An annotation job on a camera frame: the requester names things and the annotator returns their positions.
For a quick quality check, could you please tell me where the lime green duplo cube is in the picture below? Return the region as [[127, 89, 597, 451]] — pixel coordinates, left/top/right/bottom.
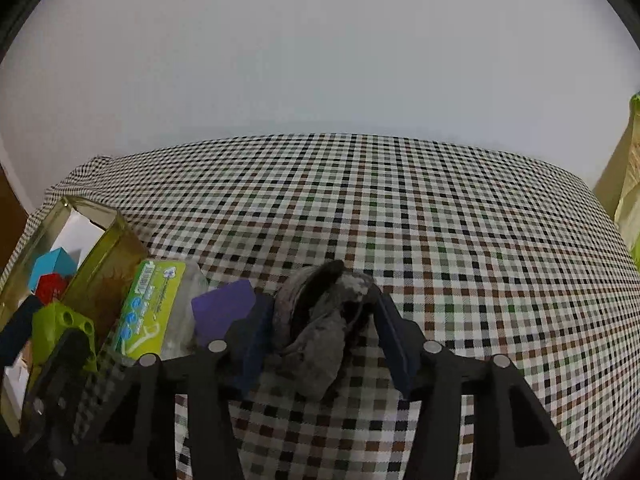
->
[[27, 300, 96, 392]]

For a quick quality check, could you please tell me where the grey sock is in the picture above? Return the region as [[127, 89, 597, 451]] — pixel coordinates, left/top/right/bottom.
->
[[272, 260, 378, 402]]

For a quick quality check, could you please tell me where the turquoise duplo brick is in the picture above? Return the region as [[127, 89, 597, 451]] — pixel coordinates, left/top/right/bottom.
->
[[28, 247, 80, 292]]

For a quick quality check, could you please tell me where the white block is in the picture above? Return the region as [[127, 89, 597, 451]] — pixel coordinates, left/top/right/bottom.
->
[[3, 353, 29, 414]]

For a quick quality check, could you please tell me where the purple block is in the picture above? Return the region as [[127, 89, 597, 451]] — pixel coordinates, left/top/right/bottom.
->
[[191, 280, 256, 347]]

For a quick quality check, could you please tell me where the red duplo brick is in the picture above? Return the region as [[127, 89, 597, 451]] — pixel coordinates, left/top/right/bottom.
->
[[35, 273, 68, 306]]

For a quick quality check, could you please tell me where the gold tin box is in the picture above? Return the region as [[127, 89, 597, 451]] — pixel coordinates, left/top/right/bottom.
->
[[1, 196, 148, 352]]

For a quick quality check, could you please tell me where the checkered tablecloth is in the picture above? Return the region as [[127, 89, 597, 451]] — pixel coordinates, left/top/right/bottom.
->
[[25, 134, 639, 479]]

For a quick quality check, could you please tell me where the green pineapple print cloth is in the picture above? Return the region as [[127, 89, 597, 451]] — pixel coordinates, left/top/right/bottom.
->
[[593, 93, 640, 266]]

